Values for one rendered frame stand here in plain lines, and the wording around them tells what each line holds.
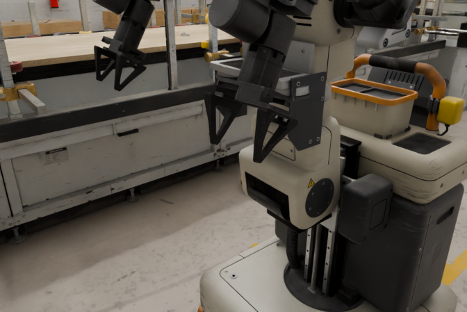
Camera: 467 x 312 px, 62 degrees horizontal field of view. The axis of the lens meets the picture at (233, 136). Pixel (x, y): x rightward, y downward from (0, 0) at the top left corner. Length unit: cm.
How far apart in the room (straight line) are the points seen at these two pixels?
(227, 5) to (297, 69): 36
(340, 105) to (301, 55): 41
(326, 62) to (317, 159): 22
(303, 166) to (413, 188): 30
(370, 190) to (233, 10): 63
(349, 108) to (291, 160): 31
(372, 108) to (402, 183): 22
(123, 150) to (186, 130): 42
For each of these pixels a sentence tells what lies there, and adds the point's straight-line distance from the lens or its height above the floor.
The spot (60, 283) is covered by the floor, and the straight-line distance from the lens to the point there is 195.
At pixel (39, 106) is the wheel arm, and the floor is 82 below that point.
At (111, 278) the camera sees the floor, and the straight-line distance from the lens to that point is 190.
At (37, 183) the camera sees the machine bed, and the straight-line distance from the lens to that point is 219.
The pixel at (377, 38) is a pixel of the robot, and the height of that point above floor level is 112.
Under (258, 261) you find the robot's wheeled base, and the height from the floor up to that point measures 28.
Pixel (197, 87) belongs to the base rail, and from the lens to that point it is 208.
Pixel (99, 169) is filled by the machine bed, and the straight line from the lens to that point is 227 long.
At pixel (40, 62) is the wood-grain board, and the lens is 194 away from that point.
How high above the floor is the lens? 122
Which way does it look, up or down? 22 degrees down
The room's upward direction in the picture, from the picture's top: straight up
